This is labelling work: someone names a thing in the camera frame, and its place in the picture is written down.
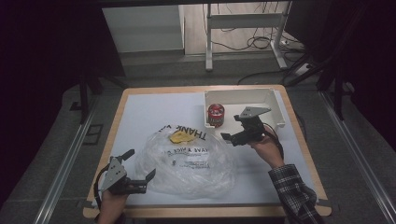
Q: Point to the red can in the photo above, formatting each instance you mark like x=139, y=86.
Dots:
x=216, y=115

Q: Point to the white desk frame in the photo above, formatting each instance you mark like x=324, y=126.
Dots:
x=243, y=21

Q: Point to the black metal stand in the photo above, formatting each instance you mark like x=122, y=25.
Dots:
x=337, y=93
x=83, y=96

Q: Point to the white power strip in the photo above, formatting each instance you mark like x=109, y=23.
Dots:
x=302, y=69

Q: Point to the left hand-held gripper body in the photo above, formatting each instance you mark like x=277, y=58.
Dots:
x=116, y=179

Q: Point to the person's right hand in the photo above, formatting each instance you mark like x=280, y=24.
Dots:
x=266, y=149

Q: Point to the clear plastic bag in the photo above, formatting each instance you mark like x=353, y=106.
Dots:
x=186, y=168

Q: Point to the white plastic bin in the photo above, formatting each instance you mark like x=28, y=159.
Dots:
x=249, y=99

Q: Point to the person's left hand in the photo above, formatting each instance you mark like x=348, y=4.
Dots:
x=112, y=205

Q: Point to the wooden table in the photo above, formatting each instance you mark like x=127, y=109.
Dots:
x=199, y=212

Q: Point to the white cabinet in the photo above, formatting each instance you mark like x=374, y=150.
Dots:
x=143, y=28

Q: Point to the aluminium floor rail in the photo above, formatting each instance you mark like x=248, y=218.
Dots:
x=62, y=168
x=361, y=161

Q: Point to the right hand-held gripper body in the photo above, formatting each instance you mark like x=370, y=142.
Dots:
x=249, y=130

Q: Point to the black curtain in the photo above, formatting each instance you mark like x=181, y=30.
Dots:
x=367, y=62
x=40, y=62

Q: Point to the black floor plate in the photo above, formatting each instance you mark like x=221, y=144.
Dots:
x=93, y=133

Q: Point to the yellow snack packet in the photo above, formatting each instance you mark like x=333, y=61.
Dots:
x=182, y=137

